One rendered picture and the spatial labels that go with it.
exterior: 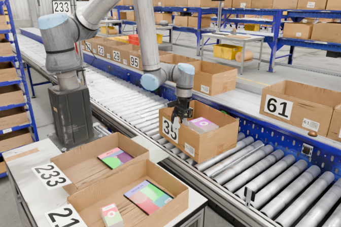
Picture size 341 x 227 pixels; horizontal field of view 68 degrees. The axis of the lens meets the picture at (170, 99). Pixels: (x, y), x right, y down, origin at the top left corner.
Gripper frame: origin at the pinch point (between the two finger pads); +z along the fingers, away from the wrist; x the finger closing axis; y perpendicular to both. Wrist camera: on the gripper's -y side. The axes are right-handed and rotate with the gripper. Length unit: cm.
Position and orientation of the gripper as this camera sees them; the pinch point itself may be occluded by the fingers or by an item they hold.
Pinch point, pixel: (177, 128)
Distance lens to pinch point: 144.4
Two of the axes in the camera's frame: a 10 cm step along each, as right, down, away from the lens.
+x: 7.7, -1.3, 6.3
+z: -0.8, 9.5, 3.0
